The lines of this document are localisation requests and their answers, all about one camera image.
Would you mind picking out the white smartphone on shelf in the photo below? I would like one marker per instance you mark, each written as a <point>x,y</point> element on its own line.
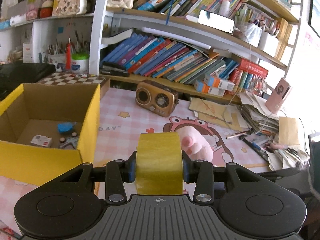
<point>216,21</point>

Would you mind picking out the grey toy car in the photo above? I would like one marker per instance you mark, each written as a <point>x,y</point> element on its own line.
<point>69,143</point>

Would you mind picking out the orange white box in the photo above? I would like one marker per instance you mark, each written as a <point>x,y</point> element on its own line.
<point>216,82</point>
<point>200,86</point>

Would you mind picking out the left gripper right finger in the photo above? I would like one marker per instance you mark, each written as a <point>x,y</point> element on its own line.
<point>200,173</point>

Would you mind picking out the yellow tape roll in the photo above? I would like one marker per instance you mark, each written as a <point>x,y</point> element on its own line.
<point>159,164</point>

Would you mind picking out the orange white box lower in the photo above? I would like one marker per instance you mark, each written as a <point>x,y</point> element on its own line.
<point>200,86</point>

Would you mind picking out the black Yamaha keyboard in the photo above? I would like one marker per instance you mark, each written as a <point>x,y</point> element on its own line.
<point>14,74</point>

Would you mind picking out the pink plush paw toy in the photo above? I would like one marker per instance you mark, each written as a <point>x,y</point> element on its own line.
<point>194,144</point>

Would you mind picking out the stack of papers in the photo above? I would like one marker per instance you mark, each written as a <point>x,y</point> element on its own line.
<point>275,135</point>

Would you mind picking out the red hanging tassel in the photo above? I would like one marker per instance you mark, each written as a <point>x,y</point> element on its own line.
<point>68,54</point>

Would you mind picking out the pink phone stand cup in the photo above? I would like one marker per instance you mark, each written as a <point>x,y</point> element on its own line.
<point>278,96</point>

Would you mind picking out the green lid white tub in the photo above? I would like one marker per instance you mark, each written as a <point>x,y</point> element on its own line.
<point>80,63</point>

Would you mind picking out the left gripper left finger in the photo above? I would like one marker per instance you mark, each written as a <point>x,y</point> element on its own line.
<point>117,173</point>

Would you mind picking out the orange white box upper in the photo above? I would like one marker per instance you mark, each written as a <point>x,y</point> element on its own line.
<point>216,82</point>

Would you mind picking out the yellow cardboard box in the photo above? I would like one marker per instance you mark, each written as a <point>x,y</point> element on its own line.
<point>34,108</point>

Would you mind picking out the pink printed table mat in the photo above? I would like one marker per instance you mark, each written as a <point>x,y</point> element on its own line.
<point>121,123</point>

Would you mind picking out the white staples box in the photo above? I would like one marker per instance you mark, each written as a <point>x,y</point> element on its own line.
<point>41,141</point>

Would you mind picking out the wooden chessboard box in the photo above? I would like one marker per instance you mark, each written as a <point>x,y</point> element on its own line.
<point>60,78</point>

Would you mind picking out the black pen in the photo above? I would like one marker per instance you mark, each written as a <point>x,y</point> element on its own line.
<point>253,147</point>

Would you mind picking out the brown retro radio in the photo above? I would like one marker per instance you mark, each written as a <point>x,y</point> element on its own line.
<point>157,98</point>

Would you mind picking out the brown envelopes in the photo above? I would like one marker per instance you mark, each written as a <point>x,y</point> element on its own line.
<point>227,116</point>

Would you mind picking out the blue object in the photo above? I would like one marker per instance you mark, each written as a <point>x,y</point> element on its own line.
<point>66,127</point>

